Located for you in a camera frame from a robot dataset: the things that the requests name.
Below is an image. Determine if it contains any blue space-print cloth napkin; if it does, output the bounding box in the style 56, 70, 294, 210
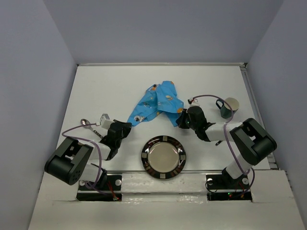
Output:
127, 81, 184, 127

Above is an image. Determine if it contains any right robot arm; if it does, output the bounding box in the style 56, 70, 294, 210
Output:
176, 106, 277, 188

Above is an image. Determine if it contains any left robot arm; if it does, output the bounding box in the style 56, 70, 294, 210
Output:
44, 114, 132, 189

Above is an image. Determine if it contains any black rimmed dinner plate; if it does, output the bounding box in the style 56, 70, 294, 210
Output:
141, 136, 187, 180

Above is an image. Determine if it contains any dark green mug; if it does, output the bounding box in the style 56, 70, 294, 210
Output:
216, 97, 239, 119

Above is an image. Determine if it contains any metal spoon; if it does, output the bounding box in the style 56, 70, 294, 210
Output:
80, 118, 103, 139

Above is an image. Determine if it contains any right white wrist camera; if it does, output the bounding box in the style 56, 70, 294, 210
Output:
188, 97, 200, 107

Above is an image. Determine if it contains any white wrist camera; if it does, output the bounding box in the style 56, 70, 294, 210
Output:
100, 114, 113, 129
188, 97, 200, 107

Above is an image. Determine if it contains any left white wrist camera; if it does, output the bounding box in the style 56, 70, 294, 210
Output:
100, 114, 113, 129

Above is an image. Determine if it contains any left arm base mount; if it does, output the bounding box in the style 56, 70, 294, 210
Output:
76, 173, 122, 202

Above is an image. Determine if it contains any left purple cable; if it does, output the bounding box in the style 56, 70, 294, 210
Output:
61, 123, 116, 196

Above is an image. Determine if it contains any purple cable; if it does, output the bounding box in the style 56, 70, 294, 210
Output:
191, 94, 255, 192
61, 123, 116, 196

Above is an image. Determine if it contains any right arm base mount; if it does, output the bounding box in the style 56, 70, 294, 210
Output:
205, 174, 252, 201

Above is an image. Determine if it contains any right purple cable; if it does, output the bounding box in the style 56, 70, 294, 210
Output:
191, 94, 255, 192

